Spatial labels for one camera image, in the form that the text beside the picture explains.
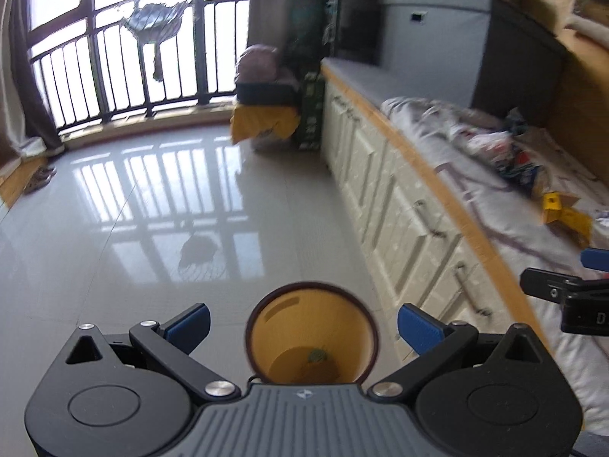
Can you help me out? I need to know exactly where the yellow bag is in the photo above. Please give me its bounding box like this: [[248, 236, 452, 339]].
[[230, 102, 301, 146]]

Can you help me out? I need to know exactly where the beige curtain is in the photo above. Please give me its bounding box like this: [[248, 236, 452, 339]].
[[247, 0, 305, 105]]

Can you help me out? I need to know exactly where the blue floral packet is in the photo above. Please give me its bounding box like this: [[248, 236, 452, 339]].
[[495, 145, 548, 196]]

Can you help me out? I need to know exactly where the dark crate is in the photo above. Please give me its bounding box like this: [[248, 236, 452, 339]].
[[236, 81, 301, 105]]

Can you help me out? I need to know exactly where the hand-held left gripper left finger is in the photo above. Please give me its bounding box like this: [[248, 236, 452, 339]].
[[64, 302, 241, 401]]

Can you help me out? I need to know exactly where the yellow trash bin brown rim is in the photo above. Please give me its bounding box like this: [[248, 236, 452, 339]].
[[245, 282, 380, 386]]

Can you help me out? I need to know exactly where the grey chest box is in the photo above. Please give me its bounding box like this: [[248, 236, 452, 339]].
[[378, 0, 569, 125]]

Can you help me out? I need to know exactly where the green carton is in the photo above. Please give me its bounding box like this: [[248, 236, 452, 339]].
[[292, 71, 327, 150]]

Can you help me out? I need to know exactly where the pair of brown slippers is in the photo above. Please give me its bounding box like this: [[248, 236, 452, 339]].
[[24, 166, 58, 195]]

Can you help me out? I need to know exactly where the black shelf unit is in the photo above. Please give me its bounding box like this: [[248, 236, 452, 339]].
[[333, 0, 405, 65]]

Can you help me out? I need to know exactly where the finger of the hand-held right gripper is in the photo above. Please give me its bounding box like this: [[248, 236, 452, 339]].
[[579, 248, 609, 272], [520, 269, 585, 304]]

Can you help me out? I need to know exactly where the yellow cardboard box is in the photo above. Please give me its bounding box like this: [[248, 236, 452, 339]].
[[541, 192, 593, 248]]

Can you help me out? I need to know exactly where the pink bag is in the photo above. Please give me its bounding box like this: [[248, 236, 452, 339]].
[[236, 44, 296, 86]]

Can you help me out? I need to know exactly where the black balcony railing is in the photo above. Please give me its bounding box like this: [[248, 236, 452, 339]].
[[29, 0, 253, 129]]

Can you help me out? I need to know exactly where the white red wrapper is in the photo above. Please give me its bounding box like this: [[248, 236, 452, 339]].
[[464, 131, 515, 158]]

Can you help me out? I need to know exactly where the teal tissue packet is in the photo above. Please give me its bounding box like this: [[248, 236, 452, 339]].
[[504, 107, 530, 134]]

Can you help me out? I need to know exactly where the brown curtain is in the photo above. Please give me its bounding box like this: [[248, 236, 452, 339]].
[[0, 0, 65, 158]]

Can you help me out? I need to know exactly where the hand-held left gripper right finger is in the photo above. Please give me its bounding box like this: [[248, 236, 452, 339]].
[[368, 302, 555, 401]]

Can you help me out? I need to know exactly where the grey hanging cloth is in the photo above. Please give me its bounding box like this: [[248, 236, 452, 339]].
[[119, 0, 193, 81]]

